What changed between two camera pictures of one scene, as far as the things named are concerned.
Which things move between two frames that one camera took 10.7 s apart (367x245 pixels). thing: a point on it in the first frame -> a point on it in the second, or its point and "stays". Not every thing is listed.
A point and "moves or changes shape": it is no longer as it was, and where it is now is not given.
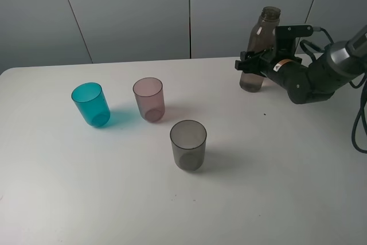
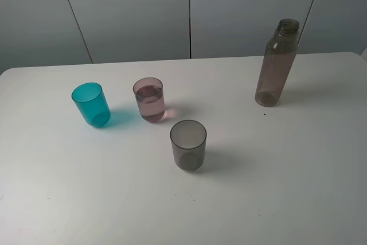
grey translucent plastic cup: [188, 139] stays
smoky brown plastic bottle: [262, 39] moves or changes shape
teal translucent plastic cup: [91, 102] stays
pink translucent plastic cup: [149, 94] stays
